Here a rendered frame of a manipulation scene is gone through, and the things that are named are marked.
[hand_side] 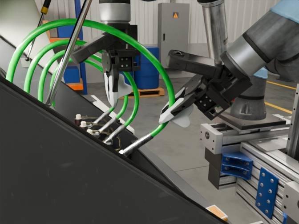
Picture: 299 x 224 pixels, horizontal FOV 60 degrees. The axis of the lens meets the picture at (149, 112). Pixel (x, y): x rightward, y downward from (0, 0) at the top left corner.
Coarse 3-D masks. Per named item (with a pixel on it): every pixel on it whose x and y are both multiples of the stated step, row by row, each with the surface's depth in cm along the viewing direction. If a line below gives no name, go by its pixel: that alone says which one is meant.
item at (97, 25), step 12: (48, 24) 52; (60, 24) 53; (72, 24) 53; (84, 24) 53; (96, 24) 53; (36, 36) 53; (120, 36) 54; (24, 48) 54; (144, 48) 55; (12, 60) 54; (156, 60) 56; (12, 72) 55; (168, 84) 58; (156, 132) 61
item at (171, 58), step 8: (168, 56) 52; (176, 56) 52; (184, 56) 52; (192, 56) 53; (200, 56) 54; (168, 64) 52; (176, 64) 52; (184, 64) 52; (192, 64) 51; (200, 64) 51; (208, 64) 51; (216, 64) 52; (192, 72) 52; (200, 72) 52; (208, 72) 52; (216, 72) 51
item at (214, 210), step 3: (210, 207) 67; (213, 207) 67; (210, 210) 66; (213, 210) 66; (216, 210) 66; (219, 210) 66; (216, 213) 65; (219, 213) 65; (222, 213) 65; (219, 216) 64; (222, 216) 64; (225, 219) 64
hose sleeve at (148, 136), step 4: (148, 132) 62; (144, 136) 62; (148, 136) 61; (152, 136) 61; (140, 140) 62; (144, 140) 61; (148, 140) 62; (132, 144) 62; (136, 144) 62; (140, 144) 62; (128, 148) 62; (132, 148) 62; (136, 148) 62; (124, 152) 62; (128, 152) 62
